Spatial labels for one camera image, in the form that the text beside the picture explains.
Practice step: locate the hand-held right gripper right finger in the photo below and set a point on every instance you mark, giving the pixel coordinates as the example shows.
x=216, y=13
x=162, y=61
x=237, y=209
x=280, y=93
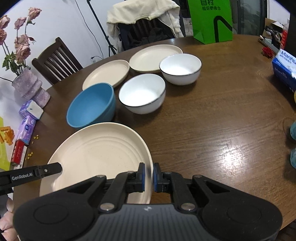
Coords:
x=156, y=176

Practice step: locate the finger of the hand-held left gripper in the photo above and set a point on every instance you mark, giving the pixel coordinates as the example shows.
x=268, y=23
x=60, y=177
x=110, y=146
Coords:
x=52, y=168

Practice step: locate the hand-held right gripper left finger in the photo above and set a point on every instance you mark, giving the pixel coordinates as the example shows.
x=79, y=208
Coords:
x=141, y=173

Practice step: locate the cream plate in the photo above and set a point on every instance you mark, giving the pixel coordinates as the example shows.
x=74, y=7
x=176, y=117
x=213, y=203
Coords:
x=97, y=153
x=150, y=58
x=108, y=71

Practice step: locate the blue bowl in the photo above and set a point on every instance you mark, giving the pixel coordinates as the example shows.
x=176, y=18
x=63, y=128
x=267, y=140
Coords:
x=90, y=104

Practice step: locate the white bowl black rim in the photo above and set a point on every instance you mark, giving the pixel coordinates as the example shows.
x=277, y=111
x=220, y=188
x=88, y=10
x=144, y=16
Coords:
x=180, y=67
x=141, y=92

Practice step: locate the person's left hand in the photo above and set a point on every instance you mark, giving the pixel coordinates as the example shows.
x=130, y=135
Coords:
x=5, y=224

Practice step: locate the red box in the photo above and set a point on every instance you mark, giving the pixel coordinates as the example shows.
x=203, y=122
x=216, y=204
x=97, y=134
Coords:
x=18, y=153

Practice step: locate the yellow-green snack box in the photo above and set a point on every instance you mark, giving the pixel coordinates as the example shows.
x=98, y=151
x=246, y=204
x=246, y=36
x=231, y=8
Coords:
x=4, y=148

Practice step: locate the scattered yellow kernels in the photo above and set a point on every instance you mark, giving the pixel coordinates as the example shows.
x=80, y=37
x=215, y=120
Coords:
x=35, y=137

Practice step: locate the purple tissue pack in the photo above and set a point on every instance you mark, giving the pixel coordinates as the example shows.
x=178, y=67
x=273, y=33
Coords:
x=26, y=110
x=26, y=129

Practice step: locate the pink wrapped roll pack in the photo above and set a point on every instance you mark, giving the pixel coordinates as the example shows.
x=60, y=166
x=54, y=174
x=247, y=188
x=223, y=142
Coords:
x=27, y=85

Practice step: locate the dark wooden slatted chair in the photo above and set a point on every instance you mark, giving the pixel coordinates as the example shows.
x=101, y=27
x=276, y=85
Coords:
x=45, y=52

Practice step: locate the dried pink flowers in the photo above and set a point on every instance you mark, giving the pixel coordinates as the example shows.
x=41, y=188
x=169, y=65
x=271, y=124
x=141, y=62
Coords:
x=23, y=49

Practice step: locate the dark blue garment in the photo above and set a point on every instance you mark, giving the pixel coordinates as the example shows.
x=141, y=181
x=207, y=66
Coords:
x=127, y=37

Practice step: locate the black crumpled garment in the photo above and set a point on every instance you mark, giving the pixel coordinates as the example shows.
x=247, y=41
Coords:
x=159, y=34

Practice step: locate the wooden chair with cushion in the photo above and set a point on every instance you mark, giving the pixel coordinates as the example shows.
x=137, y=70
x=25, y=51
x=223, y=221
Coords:
x=141, y=27

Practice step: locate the black tripod stand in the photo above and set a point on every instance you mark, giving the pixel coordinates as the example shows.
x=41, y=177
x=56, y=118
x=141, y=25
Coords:
x=101, y=27

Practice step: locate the green paper bag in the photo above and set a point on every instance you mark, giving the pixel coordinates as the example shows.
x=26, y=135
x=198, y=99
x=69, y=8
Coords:
x=208, y=25

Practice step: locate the chair with draped clothes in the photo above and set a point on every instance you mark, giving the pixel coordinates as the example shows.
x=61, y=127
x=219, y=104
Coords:
x=138, y=11

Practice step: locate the blue tissue box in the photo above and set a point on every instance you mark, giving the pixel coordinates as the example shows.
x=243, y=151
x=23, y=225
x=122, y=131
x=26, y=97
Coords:
x=283, y=69

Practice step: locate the red artificial flower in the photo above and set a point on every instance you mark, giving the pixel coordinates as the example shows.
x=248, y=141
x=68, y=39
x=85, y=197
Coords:
x=268, y=52

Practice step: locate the glass door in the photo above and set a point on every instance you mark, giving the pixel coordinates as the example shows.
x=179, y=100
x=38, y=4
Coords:
x=249, y=16

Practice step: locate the red white packet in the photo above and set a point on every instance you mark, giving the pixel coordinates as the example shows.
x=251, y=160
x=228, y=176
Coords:
x=285, y=39

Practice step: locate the cardboard box with clutter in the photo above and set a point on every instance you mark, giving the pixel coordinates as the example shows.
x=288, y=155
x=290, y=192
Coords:
x=277, y=24

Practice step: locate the white wall outlet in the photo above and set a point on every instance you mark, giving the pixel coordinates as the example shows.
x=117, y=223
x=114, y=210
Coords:
x=93, y=59

